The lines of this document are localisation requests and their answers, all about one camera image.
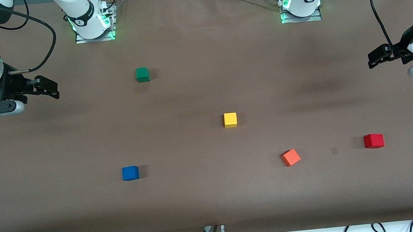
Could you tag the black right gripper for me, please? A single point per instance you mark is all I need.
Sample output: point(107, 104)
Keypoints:
point(13, 85)

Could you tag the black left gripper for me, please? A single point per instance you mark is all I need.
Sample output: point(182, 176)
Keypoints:
point(399, 48)

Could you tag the red block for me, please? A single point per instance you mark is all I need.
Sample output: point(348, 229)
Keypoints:
point(373, 140)

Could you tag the blue block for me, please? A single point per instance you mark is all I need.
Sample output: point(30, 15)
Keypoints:
point(130, 173)

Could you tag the green block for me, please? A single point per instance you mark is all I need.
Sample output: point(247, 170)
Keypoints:
point(142, 74)

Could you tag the orange block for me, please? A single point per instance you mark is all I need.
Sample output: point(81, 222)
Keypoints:
point(291, 157)

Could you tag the yellow block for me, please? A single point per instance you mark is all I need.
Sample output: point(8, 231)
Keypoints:
point(230, 119)

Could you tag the brown table mat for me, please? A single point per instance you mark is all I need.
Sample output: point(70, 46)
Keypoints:
point(200, 195)

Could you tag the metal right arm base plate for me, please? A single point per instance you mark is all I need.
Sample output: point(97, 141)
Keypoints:
point(109, 29)

